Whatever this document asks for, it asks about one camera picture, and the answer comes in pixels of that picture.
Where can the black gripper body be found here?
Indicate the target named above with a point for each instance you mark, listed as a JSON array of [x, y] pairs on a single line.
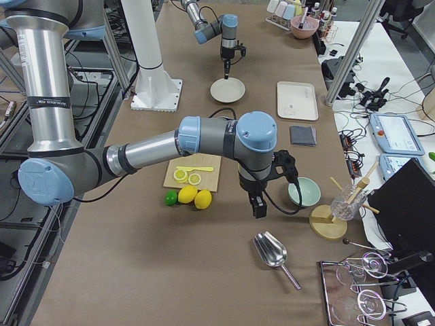
[[247, 185], [226, 53]]

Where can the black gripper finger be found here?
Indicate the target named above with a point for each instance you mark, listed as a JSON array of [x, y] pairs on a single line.
[[226, 72], [259, 207]]

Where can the cream round plate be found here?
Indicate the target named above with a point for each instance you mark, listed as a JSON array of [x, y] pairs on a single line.
[[227, 90]]

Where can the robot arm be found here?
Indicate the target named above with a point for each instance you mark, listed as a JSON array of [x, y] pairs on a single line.
[[59, 167], [225, 25]]

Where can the white rabbit tray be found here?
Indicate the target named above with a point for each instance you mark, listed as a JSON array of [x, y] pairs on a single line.
[[296, 101]]

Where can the black framed glass tray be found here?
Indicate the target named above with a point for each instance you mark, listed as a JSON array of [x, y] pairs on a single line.
[[352, 305]]

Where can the metal ice scoop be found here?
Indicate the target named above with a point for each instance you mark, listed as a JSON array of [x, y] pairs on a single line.
[[274, 254]]

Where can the yellow plastic knife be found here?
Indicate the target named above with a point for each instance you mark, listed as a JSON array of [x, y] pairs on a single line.
[[193, 168]]

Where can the mint green bowl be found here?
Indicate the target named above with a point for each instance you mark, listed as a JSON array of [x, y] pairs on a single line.
[[310, 191]]

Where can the bamboo cutting board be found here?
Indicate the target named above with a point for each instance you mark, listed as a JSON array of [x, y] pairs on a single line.
[[209, 179]]

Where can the whole lemon upper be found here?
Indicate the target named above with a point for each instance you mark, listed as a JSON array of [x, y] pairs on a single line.
[[203, 199]]

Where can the whole lemon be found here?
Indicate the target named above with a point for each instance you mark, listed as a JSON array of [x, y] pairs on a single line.
[[203, 199], [187, 194]]

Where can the lemon slice upper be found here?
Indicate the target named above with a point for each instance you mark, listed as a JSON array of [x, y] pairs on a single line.
[[194, 179]]

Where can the lemon slice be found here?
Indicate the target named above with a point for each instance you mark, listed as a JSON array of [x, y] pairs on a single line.
[[180, 175], [194, 179]]

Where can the pastel cup rack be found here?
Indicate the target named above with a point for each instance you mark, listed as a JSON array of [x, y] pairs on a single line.
[[281, 12]]

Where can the wooden cup stand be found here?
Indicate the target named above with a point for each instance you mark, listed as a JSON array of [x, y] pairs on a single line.
[[324, 224]]

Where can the grey folded cloth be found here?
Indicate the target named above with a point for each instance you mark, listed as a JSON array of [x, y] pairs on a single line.
[[303, 135]]

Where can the whole lemon lower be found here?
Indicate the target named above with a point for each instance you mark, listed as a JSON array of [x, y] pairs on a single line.
[[187, 194]]

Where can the lemon slice lower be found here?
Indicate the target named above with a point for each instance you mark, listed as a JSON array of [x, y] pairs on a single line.
[[180, 175]]

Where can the pink bowl with ice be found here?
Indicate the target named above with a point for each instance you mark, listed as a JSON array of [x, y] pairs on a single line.
[[310, 26]]

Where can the green lime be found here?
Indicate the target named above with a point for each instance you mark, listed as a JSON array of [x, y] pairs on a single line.
[[171, 198]]

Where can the crystal glass cup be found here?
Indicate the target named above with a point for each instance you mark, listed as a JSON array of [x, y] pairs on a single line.
[[348, 202]]

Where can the blue teach pendant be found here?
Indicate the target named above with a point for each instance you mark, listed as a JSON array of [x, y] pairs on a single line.
[[394, 134], [391, 163]]

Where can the black monitor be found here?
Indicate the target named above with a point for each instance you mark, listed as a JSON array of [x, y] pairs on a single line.
[[406, 209]]

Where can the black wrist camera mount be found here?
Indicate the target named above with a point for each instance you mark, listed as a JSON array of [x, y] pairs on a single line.
[[284, 165]]

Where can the black handled metal tool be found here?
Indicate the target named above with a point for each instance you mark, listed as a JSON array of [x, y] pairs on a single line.
[[303, 17]]

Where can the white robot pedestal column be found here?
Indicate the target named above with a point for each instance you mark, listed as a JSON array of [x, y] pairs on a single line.
[[154, 89]]

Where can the aluminium frame post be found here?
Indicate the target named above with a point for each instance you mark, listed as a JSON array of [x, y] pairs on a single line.
[[362, 32]]

